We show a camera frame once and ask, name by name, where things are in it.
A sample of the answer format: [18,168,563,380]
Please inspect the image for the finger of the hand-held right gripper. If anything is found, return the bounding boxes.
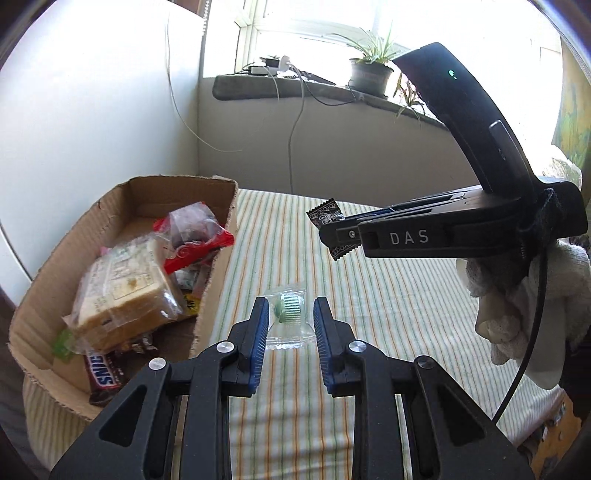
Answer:
[318,220,370,249]
[342,207,402,224]

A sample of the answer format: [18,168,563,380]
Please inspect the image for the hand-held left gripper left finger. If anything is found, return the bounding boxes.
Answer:
[48,296,271,480]

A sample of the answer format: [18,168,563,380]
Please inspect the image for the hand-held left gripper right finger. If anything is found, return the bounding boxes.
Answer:
[312,296,534,480]

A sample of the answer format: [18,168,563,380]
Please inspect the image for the black patterned snack packet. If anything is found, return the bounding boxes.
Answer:
[306,198,358,261]

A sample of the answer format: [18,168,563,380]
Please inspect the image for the clear packet with green sweet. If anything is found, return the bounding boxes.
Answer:
[264,284,319,352]

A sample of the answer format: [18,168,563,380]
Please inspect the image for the red cake packet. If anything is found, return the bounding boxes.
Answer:
[152,202,235,274]

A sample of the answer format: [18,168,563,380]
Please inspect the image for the clear bread packet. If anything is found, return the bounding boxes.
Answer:
[62,233,185,354]

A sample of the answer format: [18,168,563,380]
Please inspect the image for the brown chocolate bar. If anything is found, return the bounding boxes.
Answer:
[84,344,139,407]

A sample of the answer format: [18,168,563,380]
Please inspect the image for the cardboard box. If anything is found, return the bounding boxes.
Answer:
[7,174,239,421]

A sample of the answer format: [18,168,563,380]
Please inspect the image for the green and yellow candy packet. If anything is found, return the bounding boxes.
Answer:
[51,330,77,359]

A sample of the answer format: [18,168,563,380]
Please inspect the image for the person's right forearm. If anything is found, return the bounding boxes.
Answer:
[455,240,591,391]

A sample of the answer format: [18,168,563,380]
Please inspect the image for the striped cloth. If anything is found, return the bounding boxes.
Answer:
[23,187,568,480]

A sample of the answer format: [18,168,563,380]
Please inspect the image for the dried plant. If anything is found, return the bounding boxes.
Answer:
[392,76,428,123]

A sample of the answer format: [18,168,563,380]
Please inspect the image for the green potted plant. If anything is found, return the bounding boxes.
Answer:
[330,23,402,99]

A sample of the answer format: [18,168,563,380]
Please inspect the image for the yellow curtain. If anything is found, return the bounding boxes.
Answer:
[551,37,591,176]

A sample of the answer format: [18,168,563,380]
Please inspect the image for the grey windowsill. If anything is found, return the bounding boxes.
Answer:
[213,74,448,127]

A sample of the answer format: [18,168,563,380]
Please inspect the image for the window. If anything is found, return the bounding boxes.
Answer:
[203,0,564,93]

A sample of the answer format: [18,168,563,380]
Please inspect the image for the grey cable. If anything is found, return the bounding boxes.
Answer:
[287,74,308,195]

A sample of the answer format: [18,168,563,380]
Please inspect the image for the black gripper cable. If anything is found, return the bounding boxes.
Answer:
[492,240,552,425]

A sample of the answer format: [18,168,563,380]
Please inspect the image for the white cable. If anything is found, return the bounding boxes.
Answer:
[165,18,282,153]

